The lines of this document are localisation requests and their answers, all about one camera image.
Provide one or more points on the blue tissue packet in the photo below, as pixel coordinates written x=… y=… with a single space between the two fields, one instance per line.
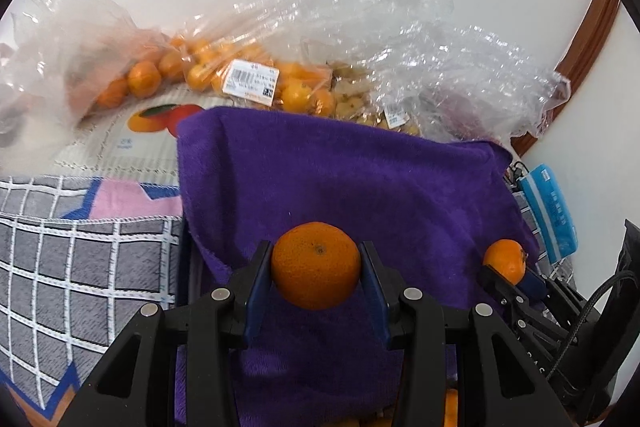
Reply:
x=550 y=212

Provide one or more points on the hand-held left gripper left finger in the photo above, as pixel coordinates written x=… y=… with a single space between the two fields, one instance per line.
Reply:
x=256 y=302

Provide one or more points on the crumpled clear plastic bag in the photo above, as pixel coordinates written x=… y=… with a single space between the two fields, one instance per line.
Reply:
x=400 y=17

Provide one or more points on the purple towel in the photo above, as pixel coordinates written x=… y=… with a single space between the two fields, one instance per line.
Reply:
x=340 y=172

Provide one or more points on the large orange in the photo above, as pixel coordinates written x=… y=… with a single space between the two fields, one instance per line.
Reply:
x=316 y=267

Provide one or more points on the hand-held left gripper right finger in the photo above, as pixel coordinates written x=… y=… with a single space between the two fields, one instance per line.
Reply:
x=376 y=302

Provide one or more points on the white label bag of oranges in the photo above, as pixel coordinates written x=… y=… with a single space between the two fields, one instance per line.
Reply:
x=250 y=77

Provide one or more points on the bag of small yellow fruits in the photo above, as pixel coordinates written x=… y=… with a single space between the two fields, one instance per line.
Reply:
x=357 y=99

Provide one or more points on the fruit print mat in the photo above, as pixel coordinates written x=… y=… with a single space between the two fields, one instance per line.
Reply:
x=115 y=142

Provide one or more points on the small orange with stem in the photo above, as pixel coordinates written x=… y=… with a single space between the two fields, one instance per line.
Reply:
x=504 y=261

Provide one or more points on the brown wooden door frame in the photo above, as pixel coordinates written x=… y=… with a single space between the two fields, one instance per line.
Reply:
x=585 y=52

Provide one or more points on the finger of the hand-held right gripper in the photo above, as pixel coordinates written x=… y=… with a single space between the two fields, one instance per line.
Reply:
x=502 y=292
x=535 y=284

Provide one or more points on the translucent bag of oranges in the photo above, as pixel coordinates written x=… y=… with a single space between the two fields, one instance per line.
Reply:
x=75 y=52

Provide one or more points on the grey checked blanket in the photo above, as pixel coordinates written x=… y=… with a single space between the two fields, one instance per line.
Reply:
x=75 y=267

